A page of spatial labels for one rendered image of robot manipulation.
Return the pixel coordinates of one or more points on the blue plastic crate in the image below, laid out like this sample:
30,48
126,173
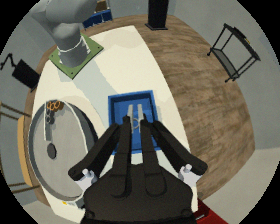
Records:
118,107

